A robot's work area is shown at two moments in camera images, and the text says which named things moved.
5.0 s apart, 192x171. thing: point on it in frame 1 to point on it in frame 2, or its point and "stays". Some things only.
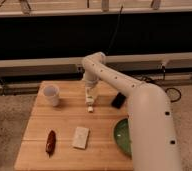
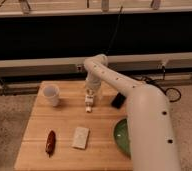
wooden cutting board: x=62 y=135 stays
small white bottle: x=89 y=99 stays
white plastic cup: x=51 y=95 stays
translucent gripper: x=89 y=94 to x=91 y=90
